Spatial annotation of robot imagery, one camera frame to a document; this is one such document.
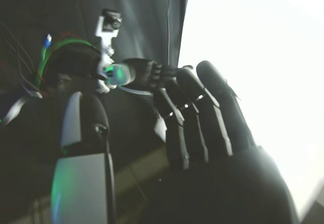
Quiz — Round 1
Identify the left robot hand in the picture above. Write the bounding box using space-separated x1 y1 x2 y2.
50 60 302 224

